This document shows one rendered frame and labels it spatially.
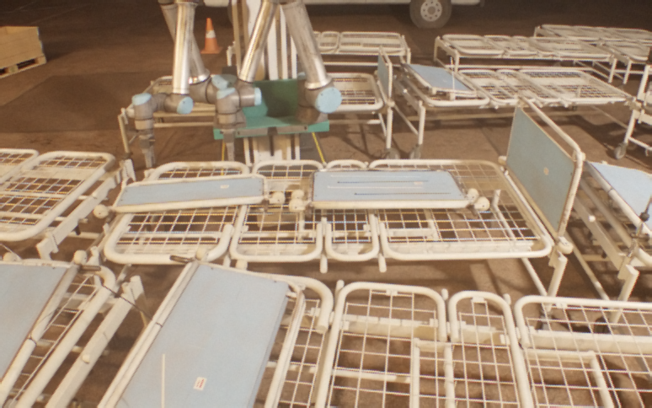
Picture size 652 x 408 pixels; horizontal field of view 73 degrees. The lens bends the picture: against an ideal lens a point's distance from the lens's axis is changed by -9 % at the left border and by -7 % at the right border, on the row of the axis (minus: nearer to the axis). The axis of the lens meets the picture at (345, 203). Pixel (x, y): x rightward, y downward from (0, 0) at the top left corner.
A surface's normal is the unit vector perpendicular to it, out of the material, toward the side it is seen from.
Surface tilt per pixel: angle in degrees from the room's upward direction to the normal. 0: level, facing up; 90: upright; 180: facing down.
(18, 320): 5
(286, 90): 90
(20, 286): 5
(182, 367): 7
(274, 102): 90
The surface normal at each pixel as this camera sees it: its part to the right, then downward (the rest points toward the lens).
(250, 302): 0.14, -0.84
